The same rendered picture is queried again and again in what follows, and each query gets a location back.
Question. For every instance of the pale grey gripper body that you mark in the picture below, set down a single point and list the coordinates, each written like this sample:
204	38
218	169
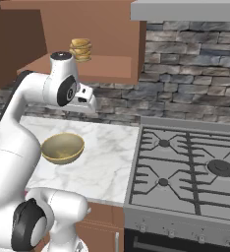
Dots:
84	105

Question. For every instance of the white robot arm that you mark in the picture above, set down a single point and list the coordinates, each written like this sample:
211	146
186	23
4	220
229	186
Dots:
12	154

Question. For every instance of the tan wooden bowl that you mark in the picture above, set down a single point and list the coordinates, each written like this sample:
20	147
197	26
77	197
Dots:
62	149

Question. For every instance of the tan ridged tangerine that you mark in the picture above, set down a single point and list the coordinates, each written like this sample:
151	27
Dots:
81	50

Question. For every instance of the brown base cabinet door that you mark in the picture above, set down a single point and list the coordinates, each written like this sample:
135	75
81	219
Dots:
100	229

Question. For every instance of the grey gas stove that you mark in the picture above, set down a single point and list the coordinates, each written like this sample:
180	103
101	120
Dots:
185	170

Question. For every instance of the grey range hood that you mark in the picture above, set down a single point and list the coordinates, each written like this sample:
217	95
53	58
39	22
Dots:
185	10

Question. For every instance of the black oven door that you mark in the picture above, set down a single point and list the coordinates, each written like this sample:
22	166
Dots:
172	244

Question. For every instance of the brown open wall cabinet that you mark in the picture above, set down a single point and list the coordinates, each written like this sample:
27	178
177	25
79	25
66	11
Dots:
100	39

